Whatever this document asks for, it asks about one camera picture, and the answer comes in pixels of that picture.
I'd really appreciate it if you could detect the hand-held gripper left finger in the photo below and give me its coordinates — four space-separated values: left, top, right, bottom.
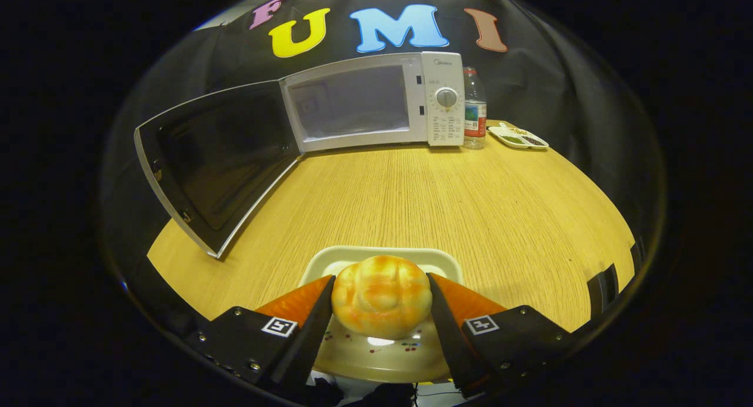
188 275 336 396

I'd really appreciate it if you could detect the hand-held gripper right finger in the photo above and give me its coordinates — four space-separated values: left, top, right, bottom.
427 272 580 399

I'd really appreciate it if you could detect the golden bread bun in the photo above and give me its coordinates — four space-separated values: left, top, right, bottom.
331 255 434 340

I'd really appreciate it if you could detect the white microwave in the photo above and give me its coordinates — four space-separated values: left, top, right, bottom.
134 51 467 259

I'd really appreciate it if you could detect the cream plate with cherry print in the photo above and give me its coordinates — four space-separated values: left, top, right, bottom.
298 245 464 384

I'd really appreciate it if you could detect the white divided dish of beans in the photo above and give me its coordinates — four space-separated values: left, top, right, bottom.
488 122 549 151

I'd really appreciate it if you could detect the clear plastic water bottle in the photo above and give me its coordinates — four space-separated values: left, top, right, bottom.
463 66 488 150

